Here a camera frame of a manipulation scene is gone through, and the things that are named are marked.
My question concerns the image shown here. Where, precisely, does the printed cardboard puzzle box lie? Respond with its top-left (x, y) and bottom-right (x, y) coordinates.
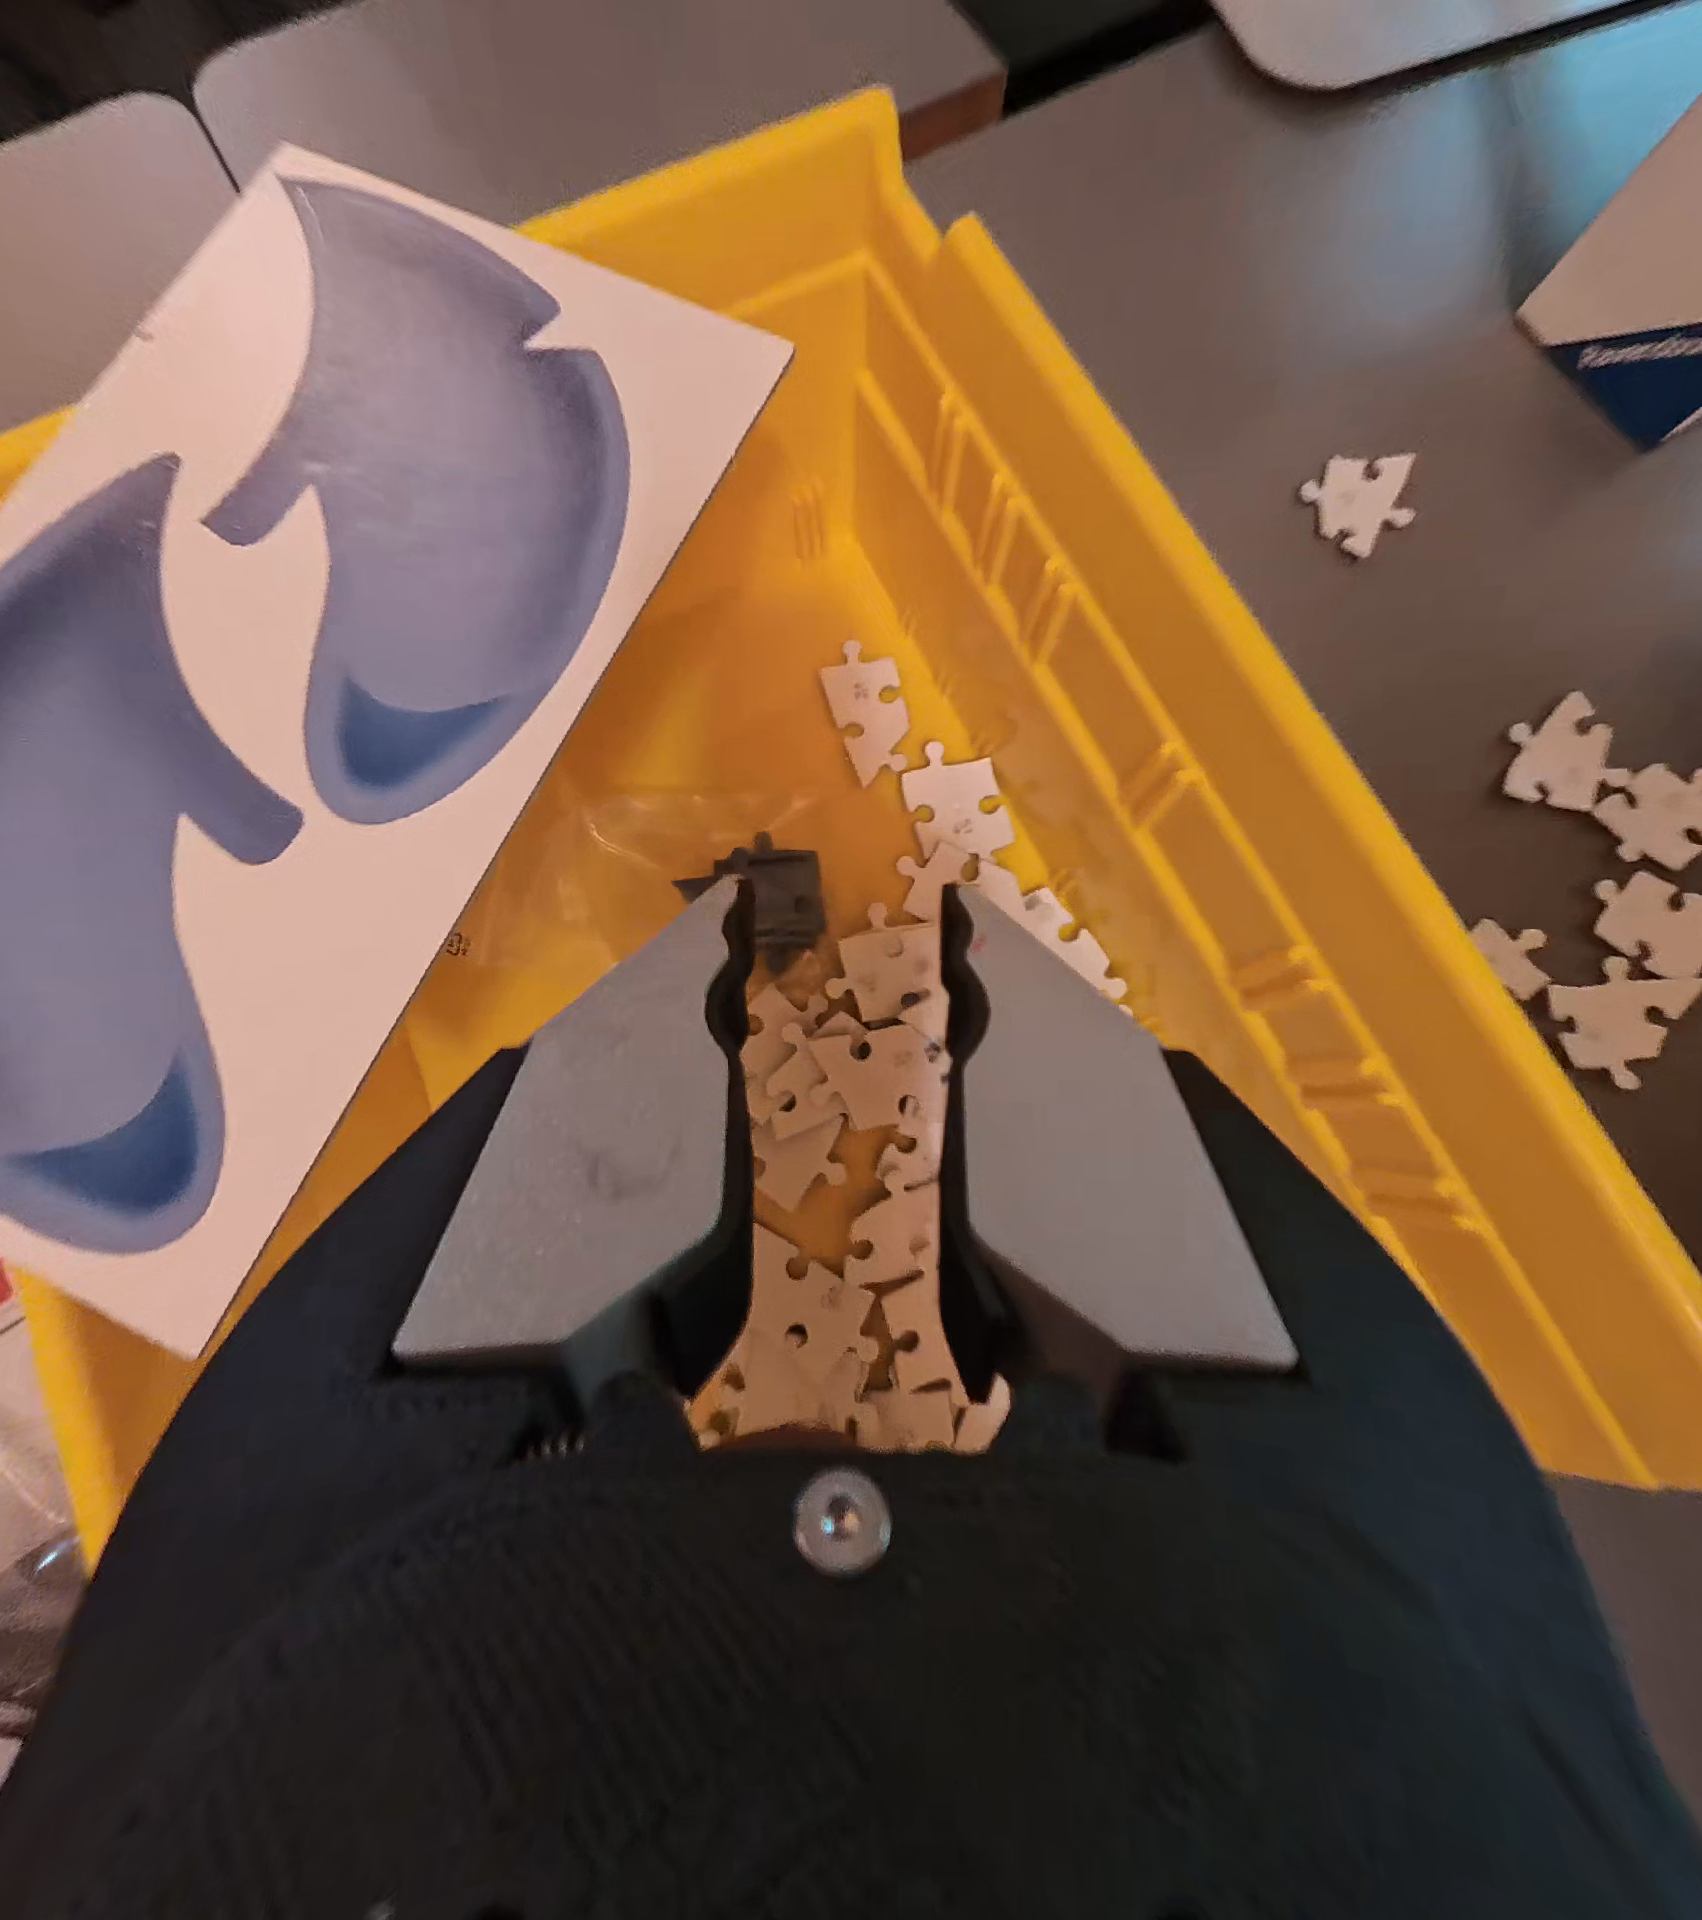
top-left (1515, 0), bottom-right (1702, 452)

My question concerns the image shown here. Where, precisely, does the pile of white puzzle pieces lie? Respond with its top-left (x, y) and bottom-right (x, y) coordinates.
top-left (686, 641), bottom-right (1139, 1457)

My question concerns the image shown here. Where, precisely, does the clear plastic bag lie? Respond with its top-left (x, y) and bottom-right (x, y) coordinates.
top-left (447, 772), bottom-right (794, 1037)

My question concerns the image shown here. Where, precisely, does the dark blue puzzle piece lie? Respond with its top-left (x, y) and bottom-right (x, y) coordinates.
top-left (674, 836), bottom-right (831, 977)

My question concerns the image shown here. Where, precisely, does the loose group of puzzle pieces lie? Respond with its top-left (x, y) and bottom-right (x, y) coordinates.
top-left (1466, 690), bottom-right (1702, 1092)

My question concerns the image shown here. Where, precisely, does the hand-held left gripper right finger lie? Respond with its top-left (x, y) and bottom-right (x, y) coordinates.
top-left (939, 882), bottom-right (1305, 1398)

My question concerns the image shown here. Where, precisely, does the yellow plastic bin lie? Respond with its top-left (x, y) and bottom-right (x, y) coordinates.
top-left (0, 81), bottom-right (1702, 1578)

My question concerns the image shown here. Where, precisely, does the single white puzzle piece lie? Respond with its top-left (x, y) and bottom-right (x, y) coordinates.
top-left (1296, 450), bottom-right (1421, 559)

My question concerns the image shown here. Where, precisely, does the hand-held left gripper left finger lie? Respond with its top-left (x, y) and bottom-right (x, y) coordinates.
top-left (390, 875), bottom-right (764, 1412)

